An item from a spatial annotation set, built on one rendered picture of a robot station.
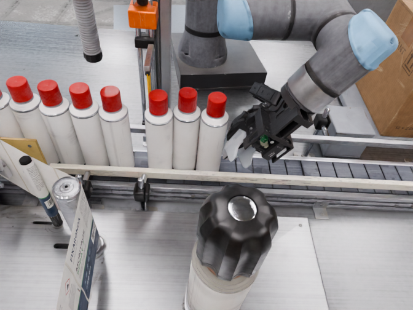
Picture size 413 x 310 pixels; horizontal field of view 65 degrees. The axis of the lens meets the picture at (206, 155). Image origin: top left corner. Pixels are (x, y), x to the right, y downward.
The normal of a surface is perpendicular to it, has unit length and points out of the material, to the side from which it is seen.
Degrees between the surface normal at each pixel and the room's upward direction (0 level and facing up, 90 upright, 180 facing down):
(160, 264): 0
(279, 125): 60
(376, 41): 77
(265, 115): 30
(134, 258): 0
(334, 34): 49
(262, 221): 11
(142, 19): 90
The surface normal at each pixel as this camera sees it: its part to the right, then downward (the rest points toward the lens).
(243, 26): 0.09, 0.73
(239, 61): 0.09, -0.70
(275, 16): 0.16, 0.45
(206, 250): -0.19, 0.73
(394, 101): -1.00, -0.06
